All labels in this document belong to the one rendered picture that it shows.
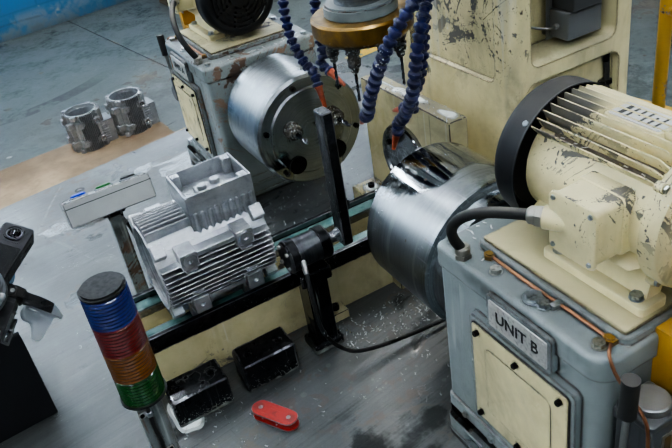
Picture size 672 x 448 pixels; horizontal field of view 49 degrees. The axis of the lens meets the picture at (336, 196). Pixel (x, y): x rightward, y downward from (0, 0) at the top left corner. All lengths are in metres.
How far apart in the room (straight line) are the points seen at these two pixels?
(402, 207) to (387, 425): 0.36
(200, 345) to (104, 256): 0.53
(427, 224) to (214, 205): 0.37
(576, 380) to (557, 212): 0.19
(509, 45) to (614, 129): 0.53
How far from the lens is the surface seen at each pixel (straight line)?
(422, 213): 1.11
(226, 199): 1.26
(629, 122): 0.83
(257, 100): 1.58
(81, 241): 1.91
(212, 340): 1.37
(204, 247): 1.25
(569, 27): 1.43
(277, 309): 1.40
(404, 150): 1.47
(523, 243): 0.96
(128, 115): 3.97
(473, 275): 0.95
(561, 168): 0.86
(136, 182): 1.50
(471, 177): 1.12
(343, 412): 1.28
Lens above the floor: 1.74
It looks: 31 degrees down
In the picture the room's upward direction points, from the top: 10 degrees counter-clockwise
